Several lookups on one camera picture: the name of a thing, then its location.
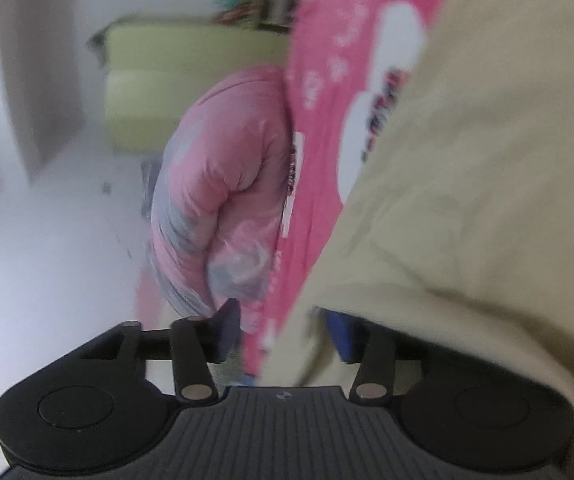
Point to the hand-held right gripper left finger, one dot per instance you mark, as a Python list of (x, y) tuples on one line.
[(227, 325)]

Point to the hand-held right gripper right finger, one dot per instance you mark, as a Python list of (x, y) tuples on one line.
[(342, 335)]

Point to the beige pants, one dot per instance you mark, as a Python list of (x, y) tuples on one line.
[(467, 185)]

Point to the pink grey floral quilt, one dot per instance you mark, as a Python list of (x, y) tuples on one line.
[(207, 185)]

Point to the pink floral blanket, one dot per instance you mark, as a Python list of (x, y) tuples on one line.
[(317, 110)]

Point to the pale yellow wardrobe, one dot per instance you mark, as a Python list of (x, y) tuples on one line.
[(167, 85)]

